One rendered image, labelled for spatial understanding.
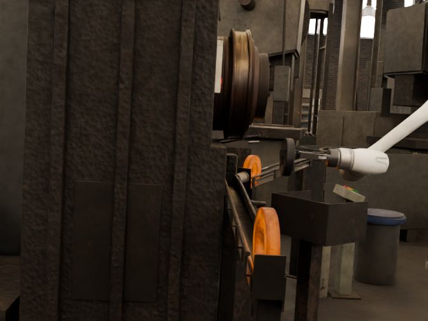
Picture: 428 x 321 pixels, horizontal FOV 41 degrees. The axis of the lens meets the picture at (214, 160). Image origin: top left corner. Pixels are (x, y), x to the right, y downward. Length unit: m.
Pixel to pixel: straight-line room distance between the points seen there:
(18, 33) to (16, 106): 0.34
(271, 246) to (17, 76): 1.80
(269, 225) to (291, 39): 3.89
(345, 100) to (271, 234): 10.10
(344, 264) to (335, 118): 3.72
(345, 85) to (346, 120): 4.74
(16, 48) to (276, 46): 2.83
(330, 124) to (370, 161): 4.60
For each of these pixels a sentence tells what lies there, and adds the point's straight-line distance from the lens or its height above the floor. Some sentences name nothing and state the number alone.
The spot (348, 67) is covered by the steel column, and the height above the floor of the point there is 2.02.
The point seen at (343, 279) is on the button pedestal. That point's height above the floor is 0.10.
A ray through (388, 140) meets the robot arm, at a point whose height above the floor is 0.91.
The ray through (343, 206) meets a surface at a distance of 1.91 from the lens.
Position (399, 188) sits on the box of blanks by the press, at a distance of 4.92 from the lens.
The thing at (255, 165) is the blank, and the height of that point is 0.73.
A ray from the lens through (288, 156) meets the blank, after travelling 2.24.
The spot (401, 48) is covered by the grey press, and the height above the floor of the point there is 1.75.
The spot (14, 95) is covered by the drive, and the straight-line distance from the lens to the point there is 2.83.
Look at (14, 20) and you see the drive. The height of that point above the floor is 1.36.
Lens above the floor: 0.99
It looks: 5 degrees down
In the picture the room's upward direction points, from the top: 3 degrees clockwise
